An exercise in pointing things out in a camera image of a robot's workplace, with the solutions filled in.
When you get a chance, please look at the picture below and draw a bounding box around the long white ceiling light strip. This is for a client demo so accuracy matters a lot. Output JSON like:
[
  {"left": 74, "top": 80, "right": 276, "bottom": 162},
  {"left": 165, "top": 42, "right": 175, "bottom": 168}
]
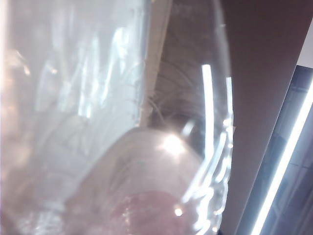
[{"left": 250, "top": 92, "right": 313, "bottom": 235}]

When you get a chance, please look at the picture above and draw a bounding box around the clear red-label water bottle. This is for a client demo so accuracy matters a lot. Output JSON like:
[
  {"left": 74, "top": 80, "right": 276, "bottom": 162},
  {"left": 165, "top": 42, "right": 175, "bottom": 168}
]
[{"left": 0, "top": 0, "right": 237, "bottom": 235}]

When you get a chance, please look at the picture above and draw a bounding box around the brown desk partition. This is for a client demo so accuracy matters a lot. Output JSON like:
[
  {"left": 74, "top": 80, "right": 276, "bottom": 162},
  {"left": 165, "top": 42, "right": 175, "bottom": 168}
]
[{"left": 217, "top": 0, "right": 310, "bottom": 235}]

